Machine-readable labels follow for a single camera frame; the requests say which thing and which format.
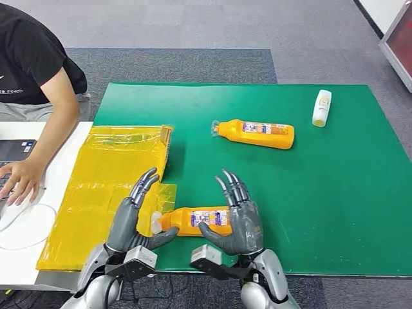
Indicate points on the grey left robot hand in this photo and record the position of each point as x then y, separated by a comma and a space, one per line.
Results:
124, 224

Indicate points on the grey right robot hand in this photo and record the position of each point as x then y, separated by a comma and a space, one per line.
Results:
246, 228

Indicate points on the person's hand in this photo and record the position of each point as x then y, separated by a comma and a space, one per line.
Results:
20, 179

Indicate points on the orange bottle with label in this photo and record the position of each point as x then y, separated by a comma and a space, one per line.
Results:
180, 221
257, 136

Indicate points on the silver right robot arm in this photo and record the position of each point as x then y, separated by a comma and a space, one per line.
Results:
270, 277

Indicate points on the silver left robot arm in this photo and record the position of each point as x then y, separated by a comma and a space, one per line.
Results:
96, 281

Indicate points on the person's forearm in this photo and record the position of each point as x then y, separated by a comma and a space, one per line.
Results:
53, 132

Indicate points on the small white bottle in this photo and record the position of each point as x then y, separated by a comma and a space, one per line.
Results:
321, 107

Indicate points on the dark grey laptop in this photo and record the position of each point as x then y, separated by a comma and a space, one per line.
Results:
14, 150

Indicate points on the white computer mouse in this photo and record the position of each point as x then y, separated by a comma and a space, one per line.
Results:
10, 215

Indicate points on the yellow plastic sheet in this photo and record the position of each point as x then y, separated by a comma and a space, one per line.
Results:
103, 183

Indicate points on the white desk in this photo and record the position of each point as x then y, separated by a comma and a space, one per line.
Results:
41, 239

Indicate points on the green table mat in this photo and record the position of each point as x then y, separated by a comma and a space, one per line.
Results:
321, 204

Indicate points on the person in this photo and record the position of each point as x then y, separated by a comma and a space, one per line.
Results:
26, 55

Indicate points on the white cabinet with dark panel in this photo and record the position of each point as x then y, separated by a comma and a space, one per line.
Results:
399, 47

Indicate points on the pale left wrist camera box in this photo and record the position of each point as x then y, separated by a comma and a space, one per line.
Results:
138, 261

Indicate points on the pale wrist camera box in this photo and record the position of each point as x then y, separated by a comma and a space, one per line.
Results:
207, 258
138, 261

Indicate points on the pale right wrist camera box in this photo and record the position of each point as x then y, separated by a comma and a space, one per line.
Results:
207, 258

